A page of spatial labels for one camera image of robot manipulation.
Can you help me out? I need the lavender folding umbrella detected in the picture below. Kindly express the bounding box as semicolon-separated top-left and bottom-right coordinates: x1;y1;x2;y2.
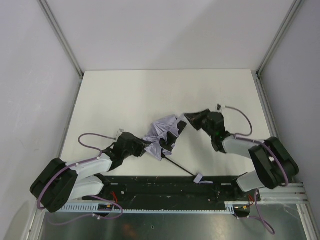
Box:
140;113;213;185

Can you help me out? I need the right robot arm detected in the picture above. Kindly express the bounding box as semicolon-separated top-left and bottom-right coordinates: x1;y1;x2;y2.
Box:
184;109;299;192

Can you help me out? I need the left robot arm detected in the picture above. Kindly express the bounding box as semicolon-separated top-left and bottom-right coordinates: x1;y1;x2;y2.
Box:
30;132;151;213

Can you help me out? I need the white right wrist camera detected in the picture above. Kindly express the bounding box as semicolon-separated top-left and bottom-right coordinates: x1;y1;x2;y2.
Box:
216;104;226;112

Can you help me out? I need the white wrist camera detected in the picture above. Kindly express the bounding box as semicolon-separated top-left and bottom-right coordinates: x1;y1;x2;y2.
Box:
115;128;124;139
216;104;226;112

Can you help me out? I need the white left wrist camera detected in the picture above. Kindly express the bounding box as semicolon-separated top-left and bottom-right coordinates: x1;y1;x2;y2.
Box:
115;128;124;139

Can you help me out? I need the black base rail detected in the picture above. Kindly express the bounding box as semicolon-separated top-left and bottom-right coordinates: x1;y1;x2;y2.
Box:
98;176;261;210

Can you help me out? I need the right aluminium frame post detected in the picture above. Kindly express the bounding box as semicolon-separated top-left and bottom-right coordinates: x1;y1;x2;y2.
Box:
256;0;303;76

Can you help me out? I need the aluminium frame post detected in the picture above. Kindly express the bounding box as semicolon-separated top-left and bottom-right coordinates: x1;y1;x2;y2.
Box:
256;0;303;76
38;0;85;78

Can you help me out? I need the grey slotted cable duct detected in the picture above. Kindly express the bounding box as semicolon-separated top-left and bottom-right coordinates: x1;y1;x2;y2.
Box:
57;201;250;215

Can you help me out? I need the left aluminium frame post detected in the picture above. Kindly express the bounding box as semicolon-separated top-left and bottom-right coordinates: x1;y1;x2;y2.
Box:
38;0;85;78

